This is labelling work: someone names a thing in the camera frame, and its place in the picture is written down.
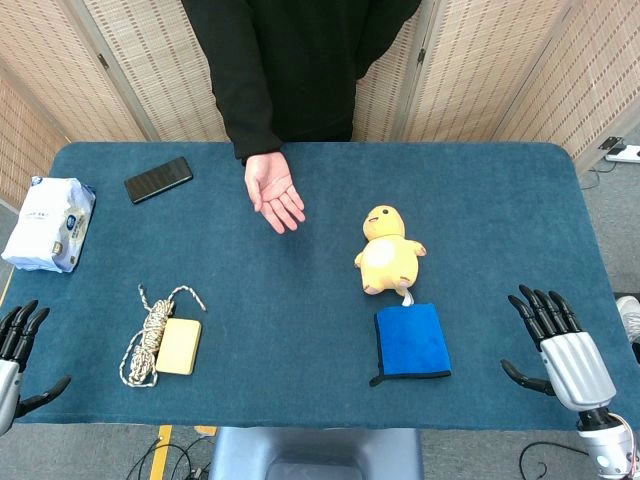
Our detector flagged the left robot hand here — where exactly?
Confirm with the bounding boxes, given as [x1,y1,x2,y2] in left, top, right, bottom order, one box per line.
[0,299,72,435]

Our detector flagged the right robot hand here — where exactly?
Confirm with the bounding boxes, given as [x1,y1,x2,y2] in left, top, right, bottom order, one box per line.
[500,284,618,413]

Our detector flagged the person's bare hand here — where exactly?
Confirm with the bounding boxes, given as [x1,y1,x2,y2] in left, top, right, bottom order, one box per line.
[243,151,307,235]

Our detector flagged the person's black sleeved forearm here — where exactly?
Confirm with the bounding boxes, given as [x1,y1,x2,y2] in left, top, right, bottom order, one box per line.
[202,0,286,162]

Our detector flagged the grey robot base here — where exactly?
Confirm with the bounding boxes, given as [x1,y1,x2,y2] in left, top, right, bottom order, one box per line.
[208,426,425,480]

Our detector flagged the yellow chick plush toy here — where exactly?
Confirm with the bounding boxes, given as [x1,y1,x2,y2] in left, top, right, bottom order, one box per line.
[354,203,429,298]

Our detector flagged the person's black torso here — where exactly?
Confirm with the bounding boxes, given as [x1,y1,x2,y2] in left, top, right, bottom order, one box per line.
[180,0,424,143]

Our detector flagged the white shoe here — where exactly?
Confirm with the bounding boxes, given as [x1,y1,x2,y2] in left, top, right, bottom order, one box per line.
[615,294,640,344]

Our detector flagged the black smartphone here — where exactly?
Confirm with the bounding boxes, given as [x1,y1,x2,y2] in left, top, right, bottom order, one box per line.
[124,156,194,205]

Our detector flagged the woven folding screen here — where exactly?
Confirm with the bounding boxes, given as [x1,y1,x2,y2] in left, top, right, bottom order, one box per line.
[0,0,640,209]

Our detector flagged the white tissue pack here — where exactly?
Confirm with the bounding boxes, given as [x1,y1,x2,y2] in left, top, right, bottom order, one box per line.
[0,175,97,274]

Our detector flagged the yellow sponge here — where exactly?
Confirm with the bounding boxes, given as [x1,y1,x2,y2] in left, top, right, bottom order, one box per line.
[155,318,203,376]

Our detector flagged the blue folded cloth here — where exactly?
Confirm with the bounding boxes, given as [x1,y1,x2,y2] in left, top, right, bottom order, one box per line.
[369,291,453,388]

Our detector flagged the yellow floor tape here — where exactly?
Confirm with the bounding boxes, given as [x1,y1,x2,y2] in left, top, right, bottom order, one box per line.
[148,424,174,480]

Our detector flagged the white power strip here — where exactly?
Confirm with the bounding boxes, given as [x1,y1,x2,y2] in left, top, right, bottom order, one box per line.
[598,135,640,165]

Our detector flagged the white braided rope bundle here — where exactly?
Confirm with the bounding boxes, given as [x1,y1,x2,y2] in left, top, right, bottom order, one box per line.
[118,283,207,389]

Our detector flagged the black floor cables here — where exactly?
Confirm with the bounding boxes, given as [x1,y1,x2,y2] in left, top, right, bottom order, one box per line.
[124,434,214,480]

